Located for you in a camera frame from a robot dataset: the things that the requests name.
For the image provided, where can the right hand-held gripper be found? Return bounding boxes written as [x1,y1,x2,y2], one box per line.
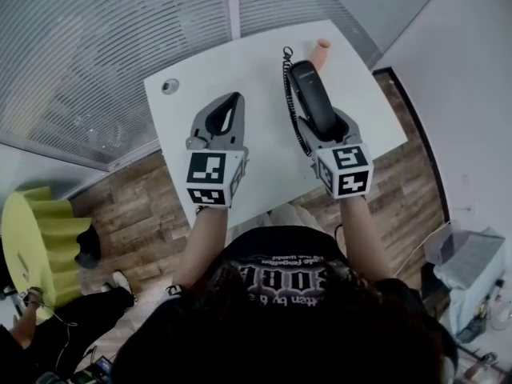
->
[295,108,375,200]

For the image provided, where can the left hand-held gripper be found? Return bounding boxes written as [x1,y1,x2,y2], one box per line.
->
[184,91,250,208]

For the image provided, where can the black telephone handset with cord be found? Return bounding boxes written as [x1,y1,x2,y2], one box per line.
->
[288,60,338,135]

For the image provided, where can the person's right forearm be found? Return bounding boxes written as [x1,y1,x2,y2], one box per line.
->
[339,196,394,284]

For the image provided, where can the person's left forearm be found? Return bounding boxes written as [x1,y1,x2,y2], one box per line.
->
[171,205,229,292]

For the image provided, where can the another person's forearm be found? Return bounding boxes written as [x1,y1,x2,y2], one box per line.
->
[10,288,46,350]

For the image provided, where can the peach ribbed cup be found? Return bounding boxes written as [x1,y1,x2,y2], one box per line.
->
[307,38,332,71]

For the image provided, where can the person's white trousers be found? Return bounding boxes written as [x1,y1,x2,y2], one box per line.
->
[266,202,326,234]

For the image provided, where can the person's black printed t-shirt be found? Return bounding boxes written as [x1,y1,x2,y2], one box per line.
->
[114,225,459,384]

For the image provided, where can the striped glass partition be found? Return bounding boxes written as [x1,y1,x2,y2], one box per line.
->
[0,0,453,172]

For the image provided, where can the black bag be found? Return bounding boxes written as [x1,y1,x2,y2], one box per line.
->
[74,226,102,270]

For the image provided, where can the white covered cabinet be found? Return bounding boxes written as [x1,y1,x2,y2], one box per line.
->
[426,226,507,334]

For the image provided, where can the yellow-green pleated stool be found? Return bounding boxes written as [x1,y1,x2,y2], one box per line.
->
[1,186,93,320]

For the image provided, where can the white plastic bottle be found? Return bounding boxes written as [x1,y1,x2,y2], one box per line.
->
[493,297,512,331]

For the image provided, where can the dark grey spare gripper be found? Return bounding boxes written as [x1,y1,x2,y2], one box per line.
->
[38,356,115,384]

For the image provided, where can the white floor cable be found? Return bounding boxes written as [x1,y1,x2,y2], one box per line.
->
[394,220,453,278]

